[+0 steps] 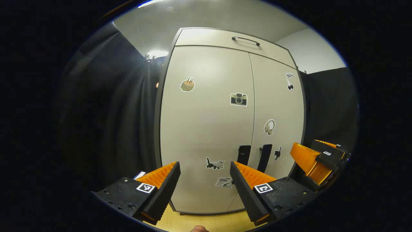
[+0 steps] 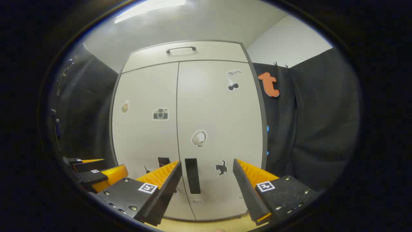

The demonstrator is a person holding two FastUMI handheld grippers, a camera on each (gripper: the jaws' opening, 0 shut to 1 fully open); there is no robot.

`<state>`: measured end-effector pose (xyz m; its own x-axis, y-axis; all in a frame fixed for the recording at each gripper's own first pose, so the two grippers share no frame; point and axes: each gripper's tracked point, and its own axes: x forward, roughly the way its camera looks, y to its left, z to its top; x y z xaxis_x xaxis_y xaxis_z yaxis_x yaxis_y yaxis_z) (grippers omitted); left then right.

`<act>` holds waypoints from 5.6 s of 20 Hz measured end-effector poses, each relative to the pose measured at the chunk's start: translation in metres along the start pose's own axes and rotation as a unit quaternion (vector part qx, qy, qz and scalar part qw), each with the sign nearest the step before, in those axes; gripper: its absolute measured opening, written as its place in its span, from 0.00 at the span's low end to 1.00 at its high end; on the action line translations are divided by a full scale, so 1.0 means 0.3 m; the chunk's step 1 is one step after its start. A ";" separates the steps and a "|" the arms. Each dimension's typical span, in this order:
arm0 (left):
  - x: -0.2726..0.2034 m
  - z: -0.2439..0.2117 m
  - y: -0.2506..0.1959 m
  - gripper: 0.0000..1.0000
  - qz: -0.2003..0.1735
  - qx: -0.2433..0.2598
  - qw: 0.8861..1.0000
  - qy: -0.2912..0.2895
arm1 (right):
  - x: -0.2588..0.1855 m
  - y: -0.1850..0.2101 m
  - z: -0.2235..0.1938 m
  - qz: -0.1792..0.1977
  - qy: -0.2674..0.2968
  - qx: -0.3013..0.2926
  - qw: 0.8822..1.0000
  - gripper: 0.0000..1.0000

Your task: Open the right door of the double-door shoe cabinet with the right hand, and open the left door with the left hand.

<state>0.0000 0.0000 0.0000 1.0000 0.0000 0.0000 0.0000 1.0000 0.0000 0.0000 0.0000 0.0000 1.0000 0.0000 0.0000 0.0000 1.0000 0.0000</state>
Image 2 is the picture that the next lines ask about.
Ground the white cabinet door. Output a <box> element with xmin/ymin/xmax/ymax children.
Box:
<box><xmin>176</xmin><ymin>60</ymin><xmax>266</xmax><ymax>220</ymax></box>
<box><xmin>111</xmin><ymin>62</ymin><xmax>196</xmax><ymax>220</ymax></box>

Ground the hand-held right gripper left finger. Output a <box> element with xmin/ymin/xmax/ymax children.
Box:
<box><xmin>96</xmin><ymin>160</ymin><xmax>183</xmax><ymax>227</ymax></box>

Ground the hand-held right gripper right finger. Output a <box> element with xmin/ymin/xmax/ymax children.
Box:
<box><xmin>232</xmin><ymin>159</ymin><xmax>318</xmax><ymax>226</ymax></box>

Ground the black backdrop cloth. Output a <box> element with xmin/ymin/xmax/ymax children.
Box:
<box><xmin>51</xmin><ymin>43</ymin><xmax>119</xmax><ymax>161</ymax></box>
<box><xmin>253</xmin><ymin>48</ymin><xmax>359</xmax><ymax>194</ymax></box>

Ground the white cabinet drawer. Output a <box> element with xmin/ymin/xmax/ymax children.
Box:
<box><xmin>122</xmin><ymin>41</ymin><xmax>249</xmax><ymax>73</ymax></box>

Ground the white double-door shoe cabinet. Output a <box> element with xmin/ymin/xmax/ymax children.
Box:
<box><xmin>109</xmin><ymin>40</ymin><xmax>268</xmax><ymax>222</ymax></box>

